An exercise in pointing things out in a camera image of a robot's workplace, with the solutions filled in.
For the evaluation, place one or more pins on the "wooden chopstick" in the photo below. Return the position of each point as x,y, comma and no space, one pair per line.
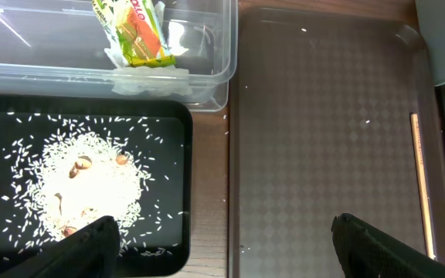
421,180

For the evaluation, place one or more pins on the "pile of rice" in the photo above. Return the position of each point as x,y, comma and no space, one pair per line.
59,173

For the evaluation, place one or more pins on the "clear plastic waste bin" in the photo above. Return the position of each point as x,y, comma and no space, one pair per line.
56,48

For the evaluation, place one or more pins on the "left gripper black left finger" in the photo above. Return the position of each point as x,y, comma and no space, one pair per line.
90,252

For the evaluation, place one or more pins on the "black waste tray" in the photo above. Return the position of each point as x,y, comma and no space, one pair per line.
131,264

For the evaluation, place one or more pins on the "brown serving tray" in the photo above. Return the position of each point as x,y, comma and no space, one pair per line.
319,126

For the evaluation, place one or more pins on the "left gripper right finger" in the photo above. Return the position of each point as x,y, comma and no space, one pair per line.
367,252

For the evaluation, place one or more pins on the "green yellow snack wrapper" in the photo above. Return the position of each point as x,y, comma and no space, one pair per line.
134,30

